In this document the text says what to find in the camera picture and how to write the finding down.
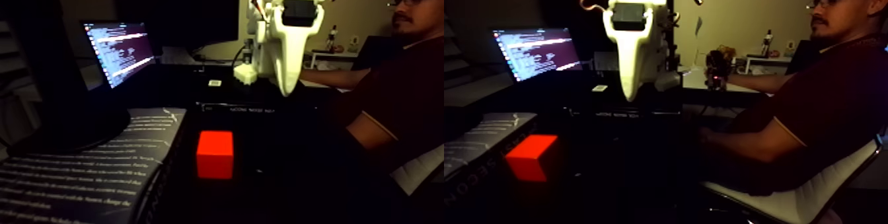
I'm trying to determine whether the red cube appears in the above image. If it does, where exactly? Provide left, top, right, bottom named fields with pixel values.
left=196, top=131, right=235, bottom=180

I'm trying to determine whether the dark leader arm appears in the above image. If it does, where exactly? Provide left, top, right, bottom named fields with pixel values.
left=704, top=45, right=738, bottom=91

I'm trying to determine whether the person's left hand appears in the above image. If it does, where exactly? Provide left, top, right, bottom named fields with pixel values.
left=699, top=126, right=717, bottom=150

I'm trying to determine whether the person's right hand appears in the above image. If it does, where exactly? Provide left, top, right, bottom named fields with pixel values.
left=707, top=71, right=730, bottom=92

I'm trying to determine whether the white desk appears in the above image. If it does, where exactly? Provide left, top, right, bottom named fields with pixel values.
left=309, top=48, right=361, bottom=70

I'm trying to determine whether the black flat monitor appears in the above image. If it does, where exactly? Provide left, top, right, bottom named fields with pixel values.
left=114, top=0, right=241, bottom=53

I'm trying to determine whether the open laptop with lit screen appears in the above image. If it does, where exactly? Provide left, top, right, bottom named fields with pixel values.
left=81, top=20, right=157, bottom=91

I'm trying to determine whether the black book with white text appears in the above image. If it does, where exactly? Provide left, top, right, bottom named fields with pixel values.
left=0, top=107, right=188, bottom=224

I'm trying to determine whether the person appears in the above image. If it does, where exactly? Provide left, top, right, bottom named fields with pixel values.
left=699, top=0, right=888, bottom=198

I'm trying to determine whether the white office chair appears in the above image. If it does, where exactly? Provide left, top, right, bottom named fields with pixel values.
left=700, top=135, right=885, bottom=224

